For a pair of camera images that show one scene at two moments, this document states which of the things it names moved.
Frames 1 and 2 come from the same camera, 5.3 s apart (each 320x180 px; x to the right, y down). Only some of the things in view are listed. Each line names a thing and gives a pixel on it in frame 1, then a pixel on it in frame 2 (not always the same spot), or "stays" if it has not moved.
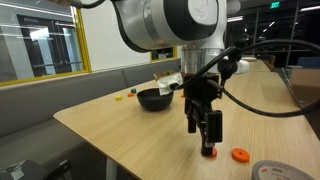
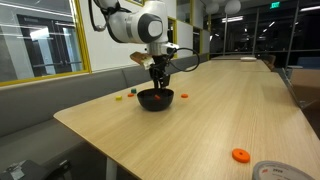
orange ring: [240, 155] stays
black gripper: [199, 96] to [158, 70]
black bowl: [150, 99] stays
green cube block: [133, 90] stays
